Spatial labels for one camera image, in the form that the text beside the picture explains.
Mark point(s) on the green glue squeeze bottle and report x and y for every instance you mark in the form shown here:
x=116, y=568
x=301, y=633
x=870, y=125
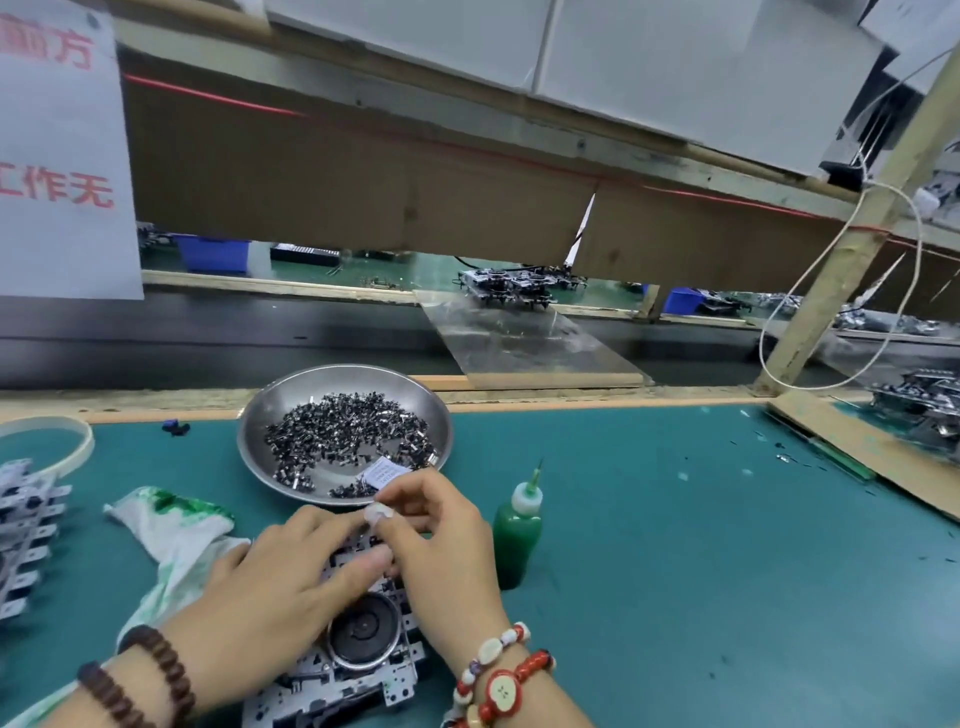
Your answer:
x=518, y=540

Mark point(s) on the finished mechanisms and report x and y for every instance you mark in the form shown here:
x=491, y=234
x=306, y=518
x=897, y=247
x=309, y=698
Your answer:
x=518, y=285

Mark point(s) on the small blue cap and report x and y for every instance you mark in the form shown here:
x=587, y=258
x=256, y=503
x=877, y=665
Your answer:
x=176, y=428

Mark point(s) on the pile of small metal parts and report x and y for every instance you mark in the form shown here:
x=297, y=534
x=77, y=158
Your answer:
x=345, y=428

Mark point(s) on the black conveyor belt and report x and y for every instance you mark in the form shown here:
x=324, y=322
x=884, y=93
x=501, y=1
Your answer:
x=225, y=338

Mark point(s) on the round metal bowl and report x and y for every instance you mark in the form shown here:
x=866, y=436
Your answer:
x=285, y=383

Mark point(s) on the wooden post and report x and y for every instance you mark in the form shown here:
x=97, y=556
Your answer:
x=848, y=255

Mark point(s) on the white paper sign red text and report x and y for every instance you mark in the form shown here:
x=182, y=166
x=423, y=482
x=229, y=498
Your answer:
x=60, y=225

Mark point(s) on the white green-stained cloth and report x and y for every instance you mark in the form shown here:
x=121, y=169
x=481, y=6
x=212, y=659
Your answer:
x=173, y=533

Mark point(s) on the person's left hand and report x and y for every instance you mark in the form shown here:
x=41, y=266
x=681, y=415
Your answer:
x=285, y=593

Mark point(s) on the wooden shelf beam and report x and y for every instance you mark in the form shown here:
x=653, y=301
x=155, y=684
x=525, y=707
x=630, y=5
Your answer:
x=375, y=105

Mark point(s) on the clear plastic sheet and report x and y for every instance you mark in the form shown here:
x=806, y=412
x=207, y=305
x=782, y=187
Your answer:
x=525, y=345

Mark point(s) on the brown cardboard panel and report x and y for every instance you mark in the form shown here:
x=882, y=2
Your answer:
x=375, y=188

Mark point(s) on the blue plastic bin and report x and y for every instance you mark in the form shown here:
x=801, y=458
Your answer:
x=210, y=255
x=686, y=300

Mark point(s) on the flat cardboard piece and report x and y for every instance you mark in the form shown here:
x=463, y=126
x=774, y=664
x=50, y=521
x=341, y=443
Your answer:
x=870, y=450

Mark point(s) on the person's right hand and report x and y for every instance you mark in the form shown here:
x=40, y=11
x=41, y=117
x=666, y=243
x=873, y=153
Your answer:
x=450, y=570

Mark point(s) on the black flat box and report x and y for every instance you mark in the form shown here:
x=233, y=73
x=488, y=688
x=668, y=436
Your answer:
x=306, y=255

